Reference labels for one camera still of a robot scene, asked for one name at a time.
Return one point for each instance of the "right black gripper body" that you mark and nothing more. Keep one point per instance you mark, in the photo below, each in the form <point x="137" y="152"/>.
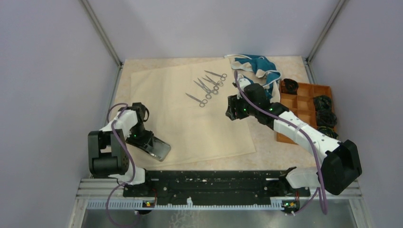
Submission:
<point x="240" y="108"/>

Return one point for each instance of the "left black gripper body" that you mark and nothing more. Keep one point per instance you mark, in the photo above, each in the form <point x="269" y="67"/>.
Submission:
<point x="139" y="136"/>

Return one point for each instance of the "metal instrument tray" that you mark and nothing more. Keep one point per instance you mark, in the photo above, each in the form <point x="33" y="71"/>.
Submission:
<point x="153" y="146"/>

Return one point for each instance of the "steel forceps laid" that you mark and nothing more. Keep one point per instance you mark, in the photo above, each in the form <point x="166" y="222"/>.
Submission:
<point x="207" y="86"/>
<point x="208" y="96"/>

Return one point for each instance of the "steel surgical forceps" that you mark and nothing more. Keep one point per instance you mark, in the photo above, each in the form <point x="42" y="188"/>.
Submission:
<point x="208" y="79"/>

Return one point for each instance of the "large ring scissors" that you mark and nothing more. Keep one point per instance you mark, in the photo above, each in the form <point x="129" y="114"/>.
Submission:
<point x="201" y="103"/>

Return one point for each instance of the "beige cloth drape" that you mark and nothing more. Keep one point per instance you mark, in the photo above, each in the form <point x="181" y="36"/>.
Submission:
<point x="194" y="133"/>

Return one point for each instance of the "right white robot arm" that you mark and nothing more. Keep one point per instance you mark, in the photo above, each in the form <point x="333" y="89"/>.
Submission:
<point x="337" y="163"/>

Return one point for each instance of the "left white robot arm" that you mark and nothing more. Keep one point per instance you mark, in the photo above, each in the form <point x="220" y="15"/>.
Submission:
<point x="108" y="153"/>

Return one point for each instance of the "blue and beige cloth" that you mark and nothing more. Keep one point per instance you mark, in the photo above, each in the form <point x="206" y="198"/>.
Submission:
<point x="262" y="69"/>

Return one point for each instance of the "black rolled item top-left compartment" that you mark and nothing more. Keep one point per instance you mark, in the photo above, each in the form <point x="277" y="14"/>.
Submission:
<point x="289" y="86"/>

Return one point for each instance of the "orange compartment tray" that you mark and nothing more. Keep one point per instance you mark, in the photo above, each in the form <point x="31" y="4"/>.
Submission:
<point x="302" y="104"/>

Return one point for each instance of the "black green rolled item upper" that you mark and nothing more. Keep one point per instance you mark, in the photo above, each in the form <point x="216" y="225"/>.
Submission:
<point x="322" y="102"/>

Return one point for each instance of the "black green rolled item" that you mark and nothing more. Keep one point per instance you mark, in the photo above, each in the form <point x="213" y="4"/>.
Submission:
<point x="328" y="132"/>
<point x="322" y="102"/>

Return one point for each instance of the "black rolled item middle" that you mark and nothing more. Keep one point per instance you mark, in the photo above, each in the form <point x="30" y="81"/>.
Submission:
<point x="326" y="118"/>

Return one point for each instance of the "black green rolled item lower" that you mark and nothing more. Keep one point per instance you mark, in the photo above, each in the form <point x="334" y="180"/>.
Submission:
<point x="328" y="132"/>

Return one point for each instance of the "aluminium frame rail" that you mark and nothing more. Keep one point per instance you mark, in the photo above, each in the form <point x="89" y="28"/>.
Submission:
<point x="101" y="193"/>

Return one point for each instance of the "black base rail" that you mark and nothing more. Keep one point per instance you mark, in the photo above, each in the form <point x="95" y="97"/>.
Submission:
<point x="222" y="180"/>

